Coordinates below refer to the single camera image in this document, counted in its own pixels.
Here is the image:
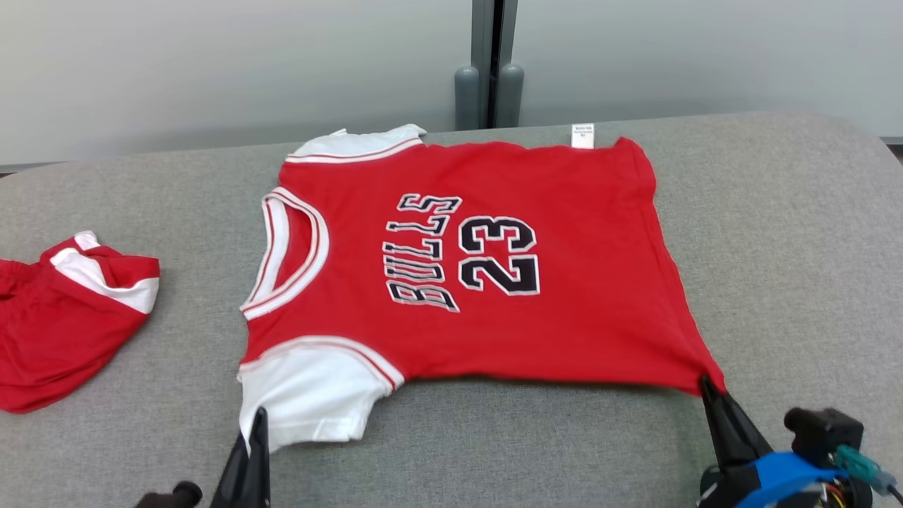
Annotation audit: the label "red shorts white side panels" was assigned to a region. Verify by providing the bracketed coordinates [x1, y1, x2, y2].
[0, 231, 161, 414]

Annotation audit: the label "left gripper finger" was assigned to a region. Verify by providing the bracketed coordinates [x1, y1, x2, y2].
[246, 406, 272, 508]
[210, 433, 250, 508]

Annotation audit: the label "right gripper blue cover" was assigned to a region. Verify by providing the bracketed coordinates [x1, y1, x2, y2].
[696, 373, 875, 508]

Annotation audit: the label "grey rounded partition foot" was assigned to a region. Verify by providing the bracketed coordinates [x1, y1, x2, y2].
[494, 63, 525, 128]
[454, 66, 481, 131]

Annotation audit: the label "red Bulls 23 jersey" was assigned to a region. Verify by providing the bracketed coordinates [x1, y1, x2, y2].
[238, 123, 727, 452]

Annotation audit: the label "grey vertical partition frame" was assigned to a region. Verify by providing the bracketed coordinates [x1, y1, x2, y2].
[469, 0, 519, 130]

